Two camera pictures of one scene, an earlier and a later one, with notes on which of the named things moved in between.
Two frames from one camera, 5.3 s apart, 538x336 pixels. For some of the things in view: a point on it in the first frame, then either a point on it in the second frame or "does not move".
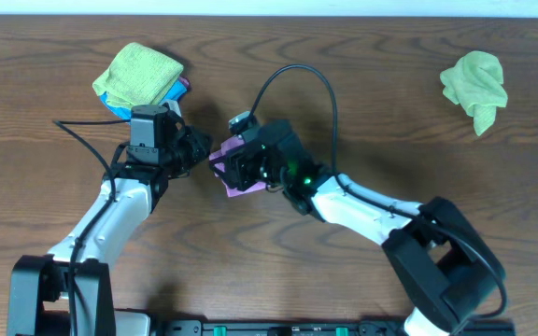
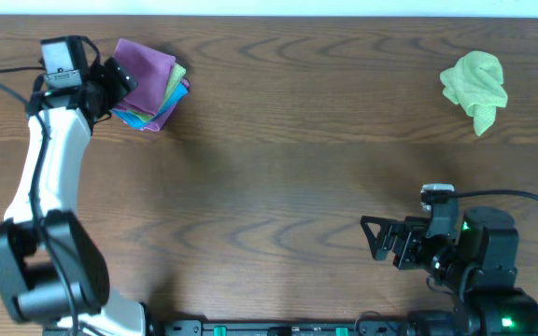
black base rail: [321, 328] does not move
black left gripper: [201, 151] -> [119, 94]
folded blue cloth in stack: [177, 91] does not move
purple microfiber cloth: [225, 146] -> [151, 70]
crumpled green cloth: [474, 83] does not move
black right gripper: [235, 164] -> [411, 233]
